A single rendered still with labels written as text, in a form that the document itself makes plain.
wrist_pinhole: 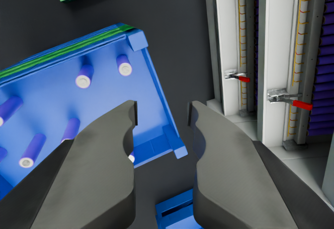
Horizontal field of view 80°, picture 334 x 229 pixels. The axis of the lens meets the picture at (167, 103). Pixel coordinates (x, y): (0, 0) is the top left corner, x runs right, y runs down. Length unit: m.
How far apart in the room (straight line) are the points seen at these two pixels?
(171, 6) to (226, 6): 0.20
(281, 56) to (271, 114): 0.15
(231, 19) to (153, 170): 0.70
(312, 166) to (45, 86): 0.57
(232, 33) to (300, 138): 0.34
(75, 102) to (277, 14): 0.42
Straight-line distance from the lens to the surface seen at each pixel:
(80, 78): 0.27
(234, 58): 0.68
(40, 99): 0.36
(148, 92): 0.35
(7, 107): 0.33
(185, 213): 1.07
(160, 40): 0.75
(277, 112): 0.57
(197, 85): 0.84
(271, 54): 0.50
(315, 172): 0.58
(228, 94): 0.72
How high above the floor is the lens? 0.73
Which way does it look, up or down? 63 degrees down
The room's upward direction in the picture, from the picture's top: 145 degrees clockwise
